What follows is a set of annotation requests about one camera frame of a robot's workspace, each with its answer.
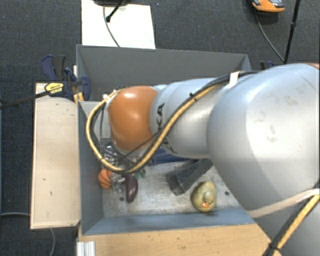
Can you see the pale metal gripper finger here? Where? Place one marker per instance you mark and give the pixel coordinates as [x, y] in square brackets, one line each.
[121, 184]
[114, 180]

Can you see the dark purple toy eggplant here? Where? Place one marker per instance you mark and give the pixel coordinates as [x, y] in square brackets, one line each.
[131, 190]

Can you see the dark grey flat block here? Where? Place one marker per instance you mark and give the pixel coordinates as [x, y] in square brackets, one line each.
[186, 176]

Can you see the orange ball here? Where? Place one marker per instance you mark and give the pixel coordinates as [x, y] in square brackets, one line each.
[103, 179]

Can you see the grey metal bin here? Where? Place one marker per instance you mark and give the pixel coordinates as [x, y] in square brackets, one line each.
[120, 67]

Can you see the pale wood flat board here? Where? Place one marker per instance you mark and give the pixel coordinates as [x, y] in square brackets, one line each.
[56, 155]

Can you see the yellow rubber duck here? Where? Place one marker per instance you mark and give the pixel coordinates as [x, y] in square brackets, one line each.
[203, 197]

